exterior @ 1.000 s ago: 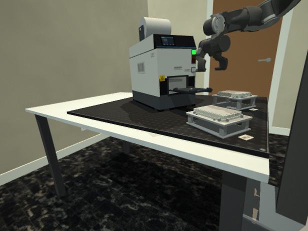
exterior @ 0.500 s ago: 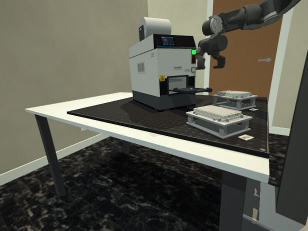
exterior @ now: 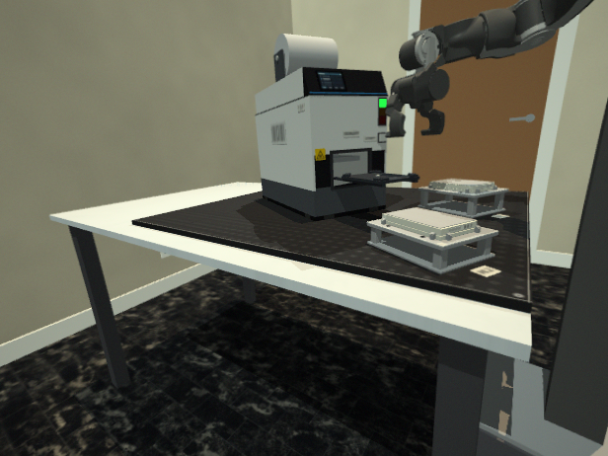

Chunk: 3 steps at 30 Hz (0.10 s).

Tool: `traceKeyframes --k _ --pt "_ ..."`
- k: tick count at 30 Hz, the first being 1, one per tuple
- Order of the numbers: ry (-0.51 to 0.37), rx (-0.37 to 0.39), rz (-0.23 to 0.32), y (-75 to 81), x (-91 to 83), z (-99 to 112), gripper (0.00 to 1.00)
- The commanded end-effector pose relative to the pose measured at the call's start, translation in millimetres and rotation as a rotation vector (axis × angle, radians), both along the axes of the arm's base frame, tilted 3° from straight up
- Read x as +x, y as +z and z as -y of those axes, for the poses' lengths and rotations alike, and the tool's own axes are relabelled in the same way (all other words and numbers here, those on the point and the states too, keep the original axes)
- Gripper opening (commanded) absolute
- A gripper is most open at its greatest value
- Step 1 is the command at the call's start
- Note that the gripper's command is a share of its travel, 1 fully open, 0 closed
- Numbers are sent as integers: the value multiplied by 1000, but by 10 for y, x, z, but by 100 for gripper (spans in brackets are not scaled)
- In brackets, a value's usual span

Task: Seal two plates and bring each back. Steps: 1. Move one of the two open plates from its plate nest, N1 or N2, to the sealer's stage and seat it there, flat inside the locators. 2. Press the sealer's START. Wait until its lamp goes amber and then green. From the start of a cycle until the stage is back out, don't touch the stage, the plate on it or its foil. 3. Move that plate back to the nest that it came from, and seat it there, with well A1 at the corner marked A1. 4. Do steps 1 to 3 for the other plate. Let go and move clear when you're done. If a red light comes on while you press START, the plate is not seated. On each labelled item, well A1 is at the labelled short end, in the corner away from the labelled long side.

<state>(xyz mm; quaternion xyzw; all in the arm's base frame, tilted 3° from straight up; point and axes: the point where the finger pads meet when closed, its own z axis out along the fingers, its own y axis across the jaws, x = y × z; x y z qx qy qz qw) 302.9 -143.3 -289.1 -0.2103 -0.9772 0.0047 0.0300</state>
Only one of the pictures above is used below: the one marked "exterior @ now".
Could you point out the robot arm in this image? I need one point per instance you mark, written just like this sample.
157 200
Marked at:
496 33

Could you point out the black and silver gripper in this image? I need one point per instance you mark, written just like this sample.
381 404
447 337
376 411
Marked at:
419 90

